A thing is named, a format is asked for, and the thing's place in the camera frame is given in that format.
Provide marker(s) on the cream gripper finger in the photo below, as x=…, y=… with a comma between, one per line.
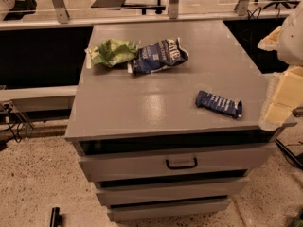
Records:
x=270, y=42
x=284, y=94

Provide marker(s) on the green chip bag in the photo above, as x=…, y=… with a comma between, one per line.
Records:
x=113, y=52

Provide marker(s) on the metal railing post right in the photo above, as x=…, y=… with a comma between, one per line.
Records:
x=241, y=7

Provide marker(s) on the grey drawer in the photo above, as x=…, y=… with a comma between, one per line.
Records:
x=168, y=209
x=170, y=191

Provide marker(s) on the metal railing post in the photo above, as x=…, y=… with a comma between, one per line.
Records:
x=241, y=7
x=173, y=9
x=61, y=11

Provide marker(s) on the bottom grey drawer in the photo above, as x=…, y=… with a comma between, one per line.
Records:
x=168, y=209

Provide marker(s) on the top drawer with black handle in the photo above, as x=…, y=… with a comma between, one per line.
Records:
x=178, y=161

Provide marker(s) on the blue rxbar blueberry bar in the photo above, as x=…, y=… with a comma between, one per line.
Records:
x=219, y=104

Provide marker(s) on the blue chip bag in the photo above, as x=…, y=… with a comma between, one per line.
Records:
x=159, y=56

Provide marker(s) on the middle grey drawer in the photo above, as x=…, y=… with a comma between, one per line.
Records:
x=170, y=191

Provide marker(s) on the grey drawer cabinet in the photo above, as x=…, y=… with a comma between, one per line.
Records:
x=117, y=112

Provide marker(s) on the metal railing post middle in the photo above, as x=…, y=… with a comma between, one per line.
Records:
x=173, y=9

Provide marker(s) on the metal railing post left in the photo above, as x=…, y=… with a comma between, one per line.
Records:
x=61, y=11

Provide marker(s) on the black cylinder on floor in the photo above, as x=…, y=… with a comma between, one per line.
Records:
x=55, y=220

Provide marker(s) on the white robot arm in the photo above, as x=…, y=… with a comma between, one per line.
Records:
x=290, y=41

